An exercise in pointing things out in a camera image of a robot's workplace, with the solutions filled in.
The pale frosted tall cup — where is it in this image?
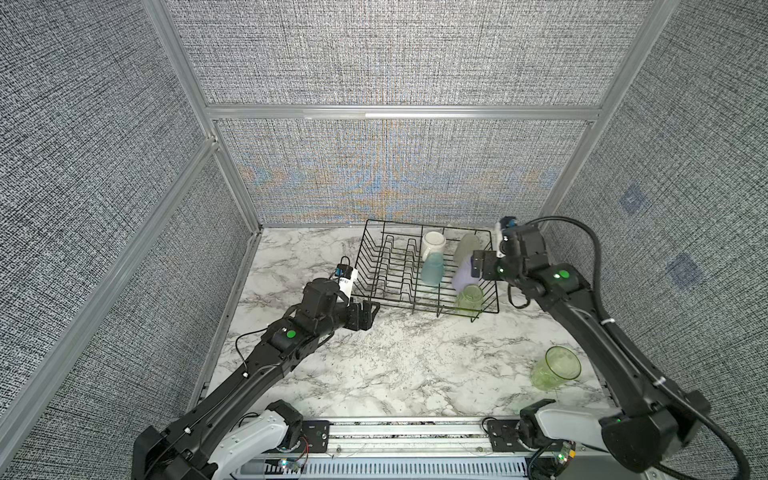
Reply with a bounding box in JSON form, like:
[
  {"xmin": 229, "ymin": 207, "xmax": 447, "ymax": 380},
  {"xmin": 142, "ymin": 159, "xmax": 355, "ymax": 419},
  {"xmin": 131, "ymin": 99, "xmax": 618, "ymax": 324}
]
[{"xmin": 453, "ymin": 233, "xmax": 484, "ymax": 266}]

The purple plastic cup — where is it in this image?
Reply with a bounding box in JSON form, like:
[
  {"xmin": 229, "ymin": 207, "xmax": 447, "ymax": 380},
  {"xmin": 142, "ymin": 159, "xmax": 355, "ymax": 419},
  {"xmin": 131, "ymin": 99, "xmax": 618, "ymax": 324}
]
[{"xmin": 452, "ymin": 256, "xmax": 480, "ymax": 294}]

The green transparent cup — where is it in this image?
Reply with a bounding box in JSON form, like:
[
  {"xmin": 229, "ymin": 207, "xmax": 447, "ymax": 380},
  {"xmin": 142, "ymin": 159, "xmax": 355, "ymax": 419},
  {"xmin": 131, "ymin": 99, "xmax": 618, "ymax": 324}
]
[{"xmin": 456, "ymin": 284, "xmax": 484, "ymax": 318}]

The black wire dish rack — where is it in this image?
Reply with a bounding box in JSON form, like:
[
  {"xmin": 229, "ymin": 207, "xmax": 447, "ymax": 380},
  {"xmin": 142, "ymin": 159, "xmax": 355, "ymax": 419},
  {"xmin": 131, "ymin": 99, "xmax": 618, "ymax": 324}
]
[{"xmin": 353, "ymin": 219, "xmax": 500, "ymax": 321}]

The teal transparent cup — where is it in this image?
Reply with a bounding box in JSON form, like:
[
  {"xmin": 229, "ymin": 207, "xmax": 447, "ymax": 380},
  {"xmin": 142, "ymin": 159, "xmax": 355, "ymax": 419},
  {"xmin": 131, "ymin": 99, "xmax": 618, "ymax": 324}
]
[{"xmin": 420, "ymin": 251, "xmax": 445, "ymax": 287}]

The light green glass cup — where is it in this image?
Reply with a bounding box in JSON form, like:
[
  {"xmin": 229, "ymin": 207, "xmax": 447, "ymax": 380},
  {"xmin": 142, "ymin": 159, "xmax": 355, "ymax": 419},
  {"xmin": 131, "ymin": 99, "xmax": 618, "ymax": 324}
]
[{"xmin": 530, "ymin": 346, "xmax": 582, "ymax": 391}]

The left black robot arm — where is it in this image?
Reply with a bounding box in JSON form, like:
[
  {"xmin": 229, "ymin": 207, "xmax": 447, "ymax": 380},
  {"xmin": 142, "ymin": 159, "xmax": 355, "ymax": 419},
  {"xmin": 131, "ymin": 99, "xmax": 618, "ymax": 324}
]
[{"xmin": 131, "ymin": 278, "xmax": 381, "ymax": 479}]

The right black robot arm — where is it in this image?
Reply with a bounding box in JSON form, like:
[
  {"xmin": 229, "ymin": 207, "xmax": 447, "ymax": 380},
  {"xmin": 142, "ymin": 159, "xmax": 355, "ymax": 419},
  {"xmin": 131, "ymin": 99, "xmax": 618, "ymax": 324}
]
[{"xmin": 471, "ymin": 217, "xmax": 710, "ymax": 473}]

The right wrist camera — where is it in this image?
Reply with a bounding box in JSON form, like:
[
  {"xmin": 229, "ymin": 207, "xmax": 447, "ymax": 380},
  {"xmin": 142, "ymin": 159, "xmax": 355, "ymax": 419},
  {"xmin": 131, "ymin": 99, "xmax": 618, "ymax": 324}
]
[{"xmin": 492, "ymin": 216, "xmax": 517, "ymax": 258}]

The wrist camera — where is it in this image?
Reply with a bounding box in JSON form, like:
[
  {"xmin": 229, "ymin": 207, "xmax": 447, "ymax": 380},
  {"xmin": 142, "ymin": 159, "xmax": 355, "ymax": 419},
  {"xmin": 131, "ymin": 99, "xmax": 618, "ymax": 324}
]
[
  {"xmin": 331, "ymin": 255, "xmax": 359, "ymax": 298},
  {"xmin": 492, "ymin": 216, "xmax": 517, "ymax": 258}
]

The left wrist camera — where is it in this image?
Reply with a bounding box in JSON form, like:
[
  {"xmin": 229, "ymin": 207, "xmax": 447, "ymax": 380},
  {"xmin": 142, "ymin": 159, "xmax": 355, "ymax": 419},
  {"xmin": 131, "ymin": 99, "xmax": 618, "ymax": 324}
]
[{"xmin": 331, "ymin": 255, "xmax": 359, "ymax": 298}]

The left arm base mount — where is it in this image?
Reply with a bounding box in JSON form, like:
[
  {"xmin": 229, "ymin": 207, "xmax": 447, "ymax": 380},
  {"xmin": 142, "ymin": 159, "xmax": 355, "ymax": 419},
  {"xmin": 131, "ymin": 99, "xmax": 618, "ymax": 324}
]
[{"xmin": 266, "ymin": 400, "xmax": 331, "ymax": 454}]

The aluminium front rail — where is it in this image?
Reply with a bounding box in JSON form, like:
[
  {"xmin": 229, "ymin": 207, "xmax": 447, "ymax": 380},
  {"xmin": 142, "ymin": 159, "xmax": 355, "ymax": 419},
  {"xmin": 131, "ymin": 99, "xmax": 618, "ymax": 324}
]
[{"xmin": 239, "ymin": 415, "xmax": 649, "ymax": 463}]

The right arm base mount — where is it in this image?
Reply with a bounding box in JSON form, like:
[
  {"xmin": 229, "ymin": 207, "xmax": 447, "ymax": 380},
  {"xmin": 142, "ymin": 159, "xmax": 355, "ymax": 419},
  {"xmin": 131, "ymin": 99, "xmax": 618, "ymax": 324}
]
[{"xmin": 480, "ymin": 399, "xmax": 555, "ymax": 452}]

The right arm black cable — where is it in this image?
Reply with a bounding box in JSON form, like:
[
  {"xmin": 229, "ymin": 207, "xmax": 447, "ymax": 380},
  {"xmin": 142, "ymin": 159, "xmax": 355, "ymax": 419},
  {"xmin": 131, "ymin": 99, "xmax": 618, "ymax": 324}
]
[{"xmin": 507, "ymin": 215, "xmax": 752, "ymax": 480}]

